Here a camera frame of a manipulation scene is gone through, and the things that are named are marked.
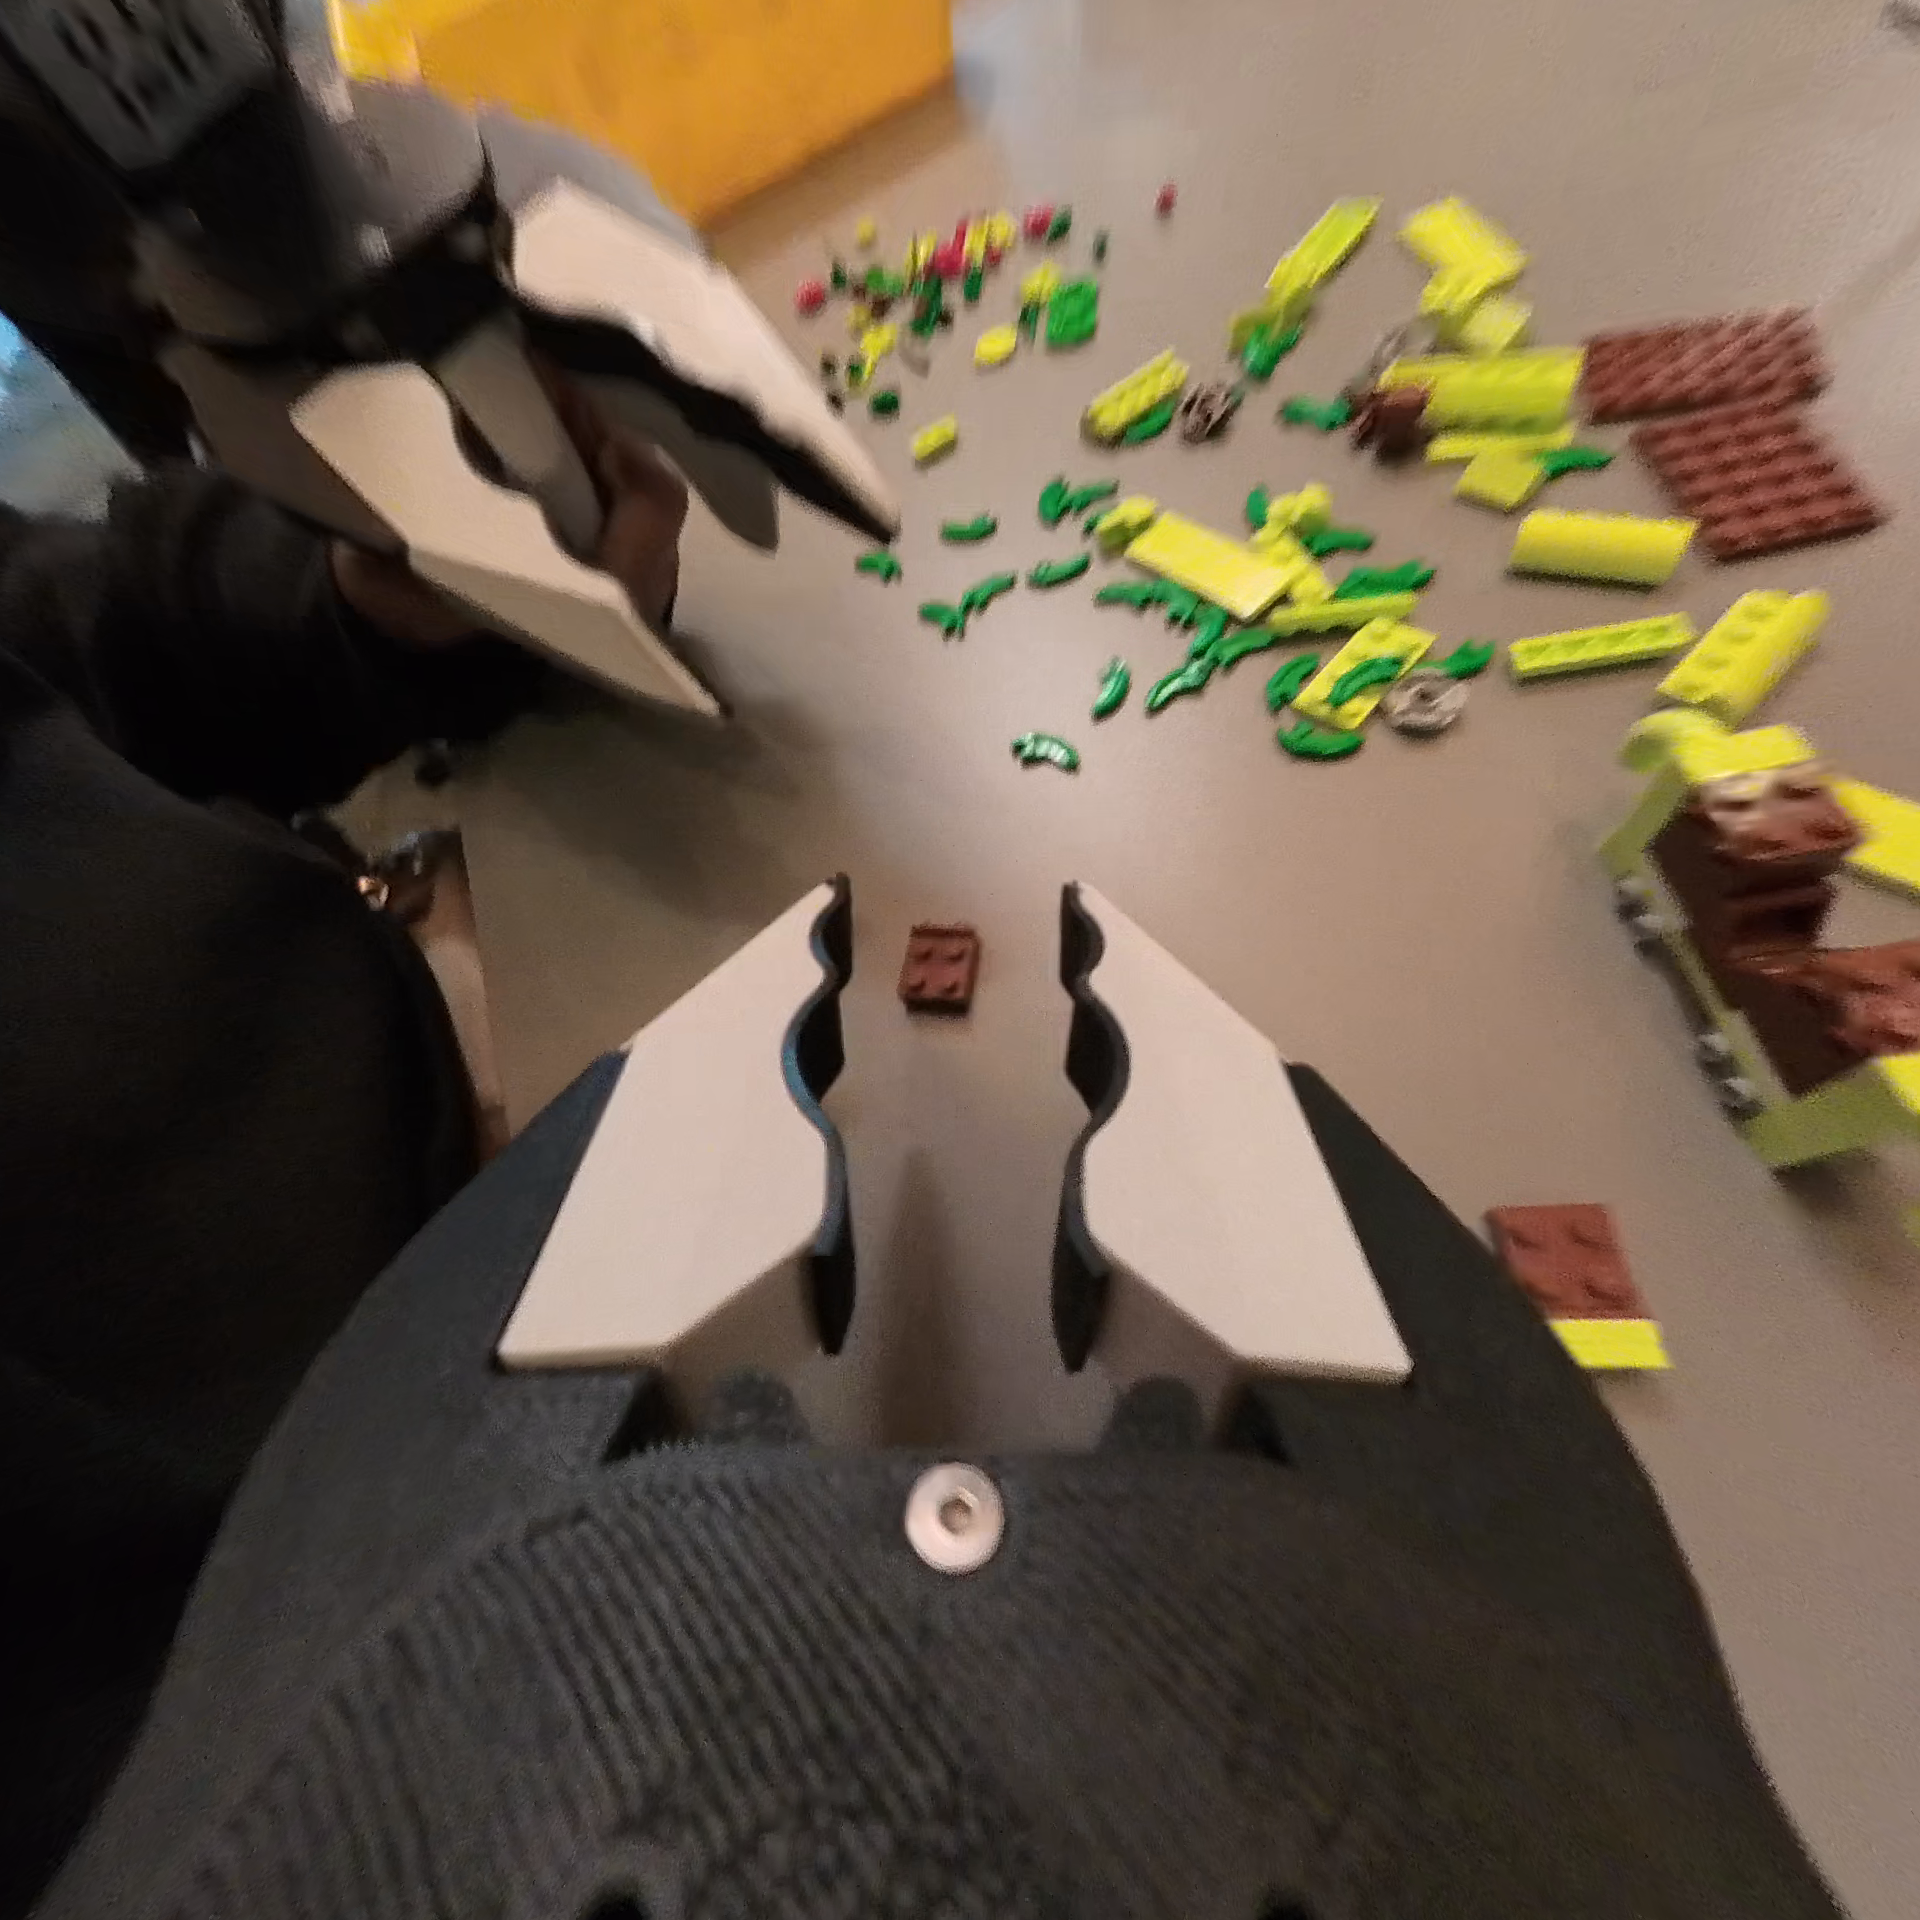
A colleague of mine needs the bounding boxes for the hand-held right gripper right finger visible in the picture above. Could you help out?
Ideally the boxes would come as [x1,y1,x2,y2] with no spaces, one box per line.
[1050,881,1416,1391]

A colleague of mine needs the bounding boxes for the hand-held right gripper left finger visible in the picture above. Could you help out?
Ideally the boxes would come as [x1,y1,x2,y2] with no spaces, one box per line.
[496,874,857,1375]

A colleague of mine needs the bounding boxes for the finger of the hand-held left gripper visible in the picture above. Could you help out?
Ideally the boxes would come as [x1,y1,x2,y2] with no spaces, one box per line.
[510,180,902,553]
[289,364,724,723]

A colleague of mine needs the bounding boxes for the brown brick with lime slope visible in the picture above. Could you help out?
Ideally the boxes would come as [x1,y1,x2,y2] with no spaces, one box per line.
[1481,1201,1674,1376]

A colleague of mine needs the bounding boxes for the small brown square plate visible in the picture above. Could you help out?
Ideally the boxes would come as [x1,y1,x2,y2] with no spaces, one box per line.
[896,919,987,1021]

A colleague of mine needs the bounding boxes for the person's left hand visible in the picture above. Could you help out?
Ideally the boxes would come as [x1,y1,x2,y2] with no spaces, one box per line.
[566,428,688,627]

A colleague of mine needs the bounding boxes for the yellow plastic bin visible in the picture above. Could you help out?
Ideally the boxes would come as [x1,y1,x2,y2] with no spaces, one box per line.
[328,0,957,232]

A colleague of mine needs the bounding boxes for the pile of tiny flower pieces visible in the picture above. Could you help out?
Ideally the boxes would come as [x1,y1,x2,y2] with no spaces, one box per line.
[792,180,1190,471]

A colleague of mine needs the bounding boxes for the lime and brown brick assembly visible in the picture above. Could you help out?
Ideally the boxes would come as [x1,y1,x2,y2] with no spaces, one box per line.
[1593,704,1920,1176]

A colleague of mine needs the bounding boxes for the brown stem cluster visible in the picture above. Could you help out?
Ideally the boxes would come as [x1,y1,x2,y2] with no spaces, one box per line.
[1339,380,1437,463]

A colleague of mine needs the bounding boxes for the scattered lime green bricks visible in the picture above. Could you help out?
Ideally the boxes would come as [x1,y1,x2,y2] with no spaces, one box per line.
[907,193,1835,735]

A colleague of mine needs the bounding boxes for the large brown studded plate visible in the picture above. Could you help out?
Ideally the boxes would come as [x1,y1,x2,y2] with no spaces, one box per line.
[1576,304,1833,429]
[1633,403,1888,568]

